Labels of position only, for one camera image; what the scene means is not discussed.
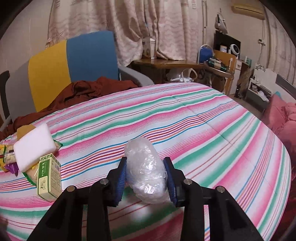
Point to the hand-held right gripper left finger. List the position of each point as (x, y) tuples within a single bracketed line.
[(121, 183)]

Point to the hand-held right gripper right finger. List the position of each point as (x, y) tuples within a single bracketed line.
[(171, 185)]

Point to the clear plastic bundle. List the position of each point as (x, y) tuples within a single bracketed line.
[(145, 171)]

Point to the small printed cardboard box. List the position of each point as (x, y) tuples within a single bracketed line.
[(49, 183)]

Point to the tan soap block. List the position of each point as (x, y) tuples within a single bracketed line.
[(24, 131)]

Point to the yellow patterned pouch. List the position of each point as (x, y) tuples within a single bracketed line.
[(5, 160)]

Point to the striped tablecloth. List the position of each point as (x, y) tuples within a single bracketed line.
[(185, 129)]

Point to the green yellow flat packet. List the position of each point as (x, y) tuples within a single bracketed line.
[(58, 145)]

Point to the white sponge block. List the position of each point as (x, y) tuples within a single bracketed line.
[(32, 148)]

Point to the red-brown cloth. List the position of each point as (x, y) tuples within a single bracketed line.
[(81, 92)]

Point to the purple candy wrapper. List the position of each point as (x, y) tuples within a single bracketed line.
[(11, 168)]

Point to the grey storage box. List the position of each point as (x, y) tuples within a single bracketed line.
[(254, 97)]

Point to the wooden desk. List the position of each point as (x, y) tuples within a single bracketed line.
[(166, 63)]

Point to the pink bedding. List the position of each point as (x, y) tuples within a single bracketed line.
[(279, 115)]

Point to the green black device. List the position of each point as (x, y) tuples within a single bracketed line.
[(217, 64)]

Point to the grey yellow blue chair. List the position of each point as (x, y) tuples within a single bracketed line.
[(87, 58)]

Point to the blue round object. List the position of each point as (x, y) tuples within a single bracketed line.
[(204, 54)]

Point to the small white cabinet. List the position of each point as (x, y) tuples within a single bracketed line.
[(239, 67)]

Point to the small box on desk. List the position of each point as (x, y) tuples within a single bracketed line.
[(148, 48)]

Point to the wooden chair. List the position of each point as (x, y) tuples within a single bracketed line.
[(225, 58)]

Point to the black upright roll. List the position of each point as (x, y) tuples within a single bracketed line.
[(4, 97)]

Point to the white round fan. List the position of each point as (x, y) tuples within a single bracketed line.
[(234, 49)]

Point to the black shelf unit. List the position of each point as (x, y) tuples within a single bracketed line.
[(222, 39)]

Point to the patterned beige curtain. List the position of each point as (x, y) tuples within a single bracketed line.
[(104, 23)]

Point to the white black appliance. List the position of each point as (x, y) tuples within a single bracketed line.
[(221, 22)]

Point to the beige air conditioner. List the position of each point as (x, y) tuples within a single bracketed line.
[(248, 10)]

